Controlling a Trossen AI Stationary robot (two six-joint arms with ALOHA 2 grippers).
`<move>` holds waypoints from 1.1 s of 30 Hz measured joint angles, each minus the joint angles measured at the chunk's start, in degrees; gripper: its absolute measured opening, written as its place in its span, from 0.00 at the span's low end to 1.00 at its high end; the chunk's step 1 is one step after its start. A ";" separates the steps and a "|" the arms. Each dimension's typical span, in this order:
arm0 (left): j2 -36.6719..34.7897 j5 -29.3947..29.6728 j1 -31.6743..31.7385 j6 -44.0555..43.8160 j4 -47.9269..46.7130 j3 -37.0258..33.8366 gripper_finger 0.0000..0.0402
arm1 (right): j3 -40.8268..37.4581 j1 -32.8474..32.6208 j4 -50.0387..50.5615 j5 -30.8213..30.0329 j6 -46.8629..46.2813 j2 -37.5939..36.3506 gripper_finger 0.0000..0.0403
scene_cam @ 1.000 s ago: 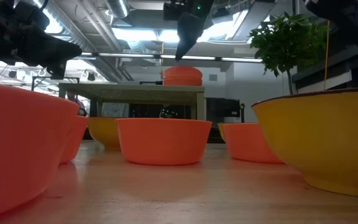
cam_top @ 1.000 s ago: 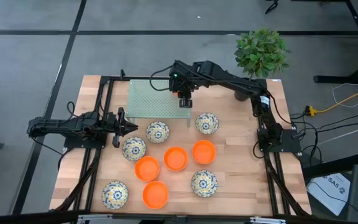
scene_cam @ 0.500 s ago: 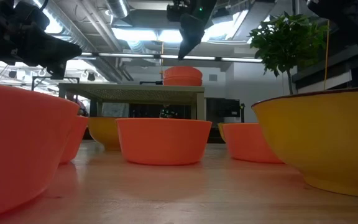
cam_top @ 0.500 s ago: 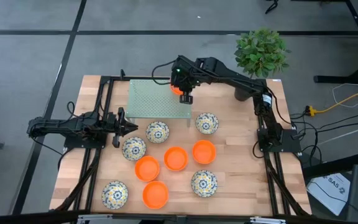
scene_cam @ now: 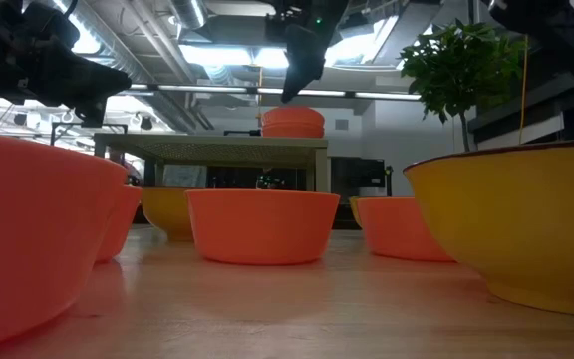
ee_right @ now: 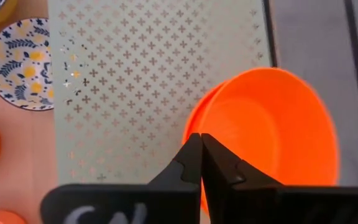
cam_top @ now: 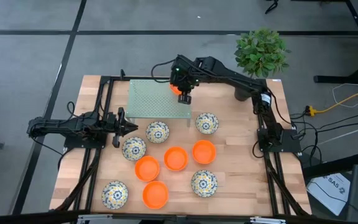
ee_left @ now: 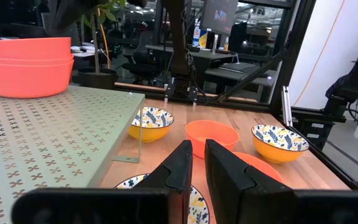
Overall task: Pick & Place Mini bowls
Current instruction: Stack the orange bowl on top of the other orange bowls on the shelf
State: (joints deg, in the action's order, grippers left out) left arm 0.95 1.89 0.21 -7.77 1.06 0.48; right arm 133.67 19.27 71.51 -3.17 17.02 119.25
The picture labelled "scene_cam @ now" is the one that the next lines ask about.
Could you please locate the person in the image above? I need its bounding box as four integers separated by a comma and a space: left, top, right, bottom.
255, 168, 288, 190

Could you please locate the green potted plant black pot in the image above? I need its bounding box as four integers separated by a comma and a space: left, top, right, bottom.
399, 18, 527, 154

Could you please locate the black cabinet white stripe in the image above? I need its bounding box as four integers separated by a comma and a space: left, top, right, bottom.
467, 69, 574, 151

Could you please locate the green perforated metal shelf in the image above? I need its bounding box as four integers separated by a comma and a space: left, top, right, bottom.
92, 132, 331, 194

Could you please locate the white hanging cloth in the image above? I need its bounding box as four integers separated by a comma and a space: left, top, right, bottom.
162, 164, 208, 189

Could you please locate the silver ceiling air duct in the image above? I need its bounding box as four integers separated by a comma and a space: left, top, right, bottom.
166, 0, 209, 31

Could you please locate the linear ceiling light bar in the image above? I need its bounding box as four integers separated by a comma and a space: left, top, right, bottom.
117, 82, 424, 102

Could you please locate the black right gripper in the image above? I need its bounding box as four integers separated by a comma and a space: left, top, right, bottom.
265, 0, 351, 104

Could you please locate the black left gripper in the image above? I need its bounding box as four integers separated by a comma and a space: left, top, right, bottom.
0, 48, 133, 129

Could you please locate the yellow power cable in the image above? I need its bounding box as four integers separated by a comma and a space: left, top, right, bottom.
517, 33, 529, 147

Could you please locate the black wall monitor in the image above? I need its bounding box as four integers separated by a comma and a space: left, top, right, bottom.
330, 157, 387, 198

